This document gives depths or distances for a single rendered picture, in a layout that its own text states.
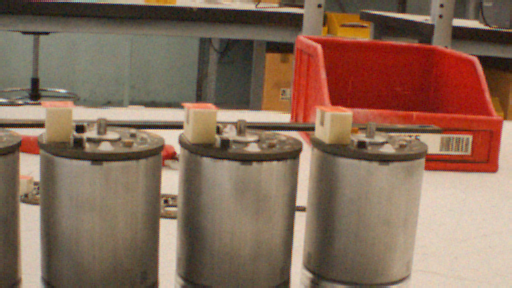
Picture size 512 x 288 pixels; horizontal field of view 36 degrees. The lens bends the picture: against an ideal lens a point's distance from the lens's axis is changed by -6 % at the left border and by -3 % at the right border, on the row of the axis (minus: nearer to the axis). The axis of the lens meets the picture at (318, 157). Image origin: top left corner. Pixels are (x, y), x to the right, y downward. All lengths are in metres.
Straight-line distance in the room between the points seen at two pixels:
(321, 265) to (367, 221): 0.01
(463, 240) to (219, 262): 0.18
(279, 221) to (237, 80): 4.46
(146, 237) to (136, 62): 4.38
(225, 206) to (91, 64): 4.37
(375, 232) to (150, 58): 4.38
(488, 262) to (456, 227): 0.04
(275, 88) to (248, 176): 4.08
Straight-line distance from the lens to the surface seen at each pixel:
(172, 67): 4.55
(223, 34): 2.48
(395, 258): 0.17
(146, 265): 0.16
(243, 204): 0.15
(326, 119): 0.16
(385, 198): 0.16
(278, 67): 4.22
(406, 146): 0.17
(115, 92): 4.55
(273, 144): 0.16
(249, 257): 0.16
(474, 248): 0.31
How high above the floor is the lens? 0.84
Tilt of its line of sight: 12 degrees down
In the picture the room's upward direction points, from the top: 5 degrees clockwise
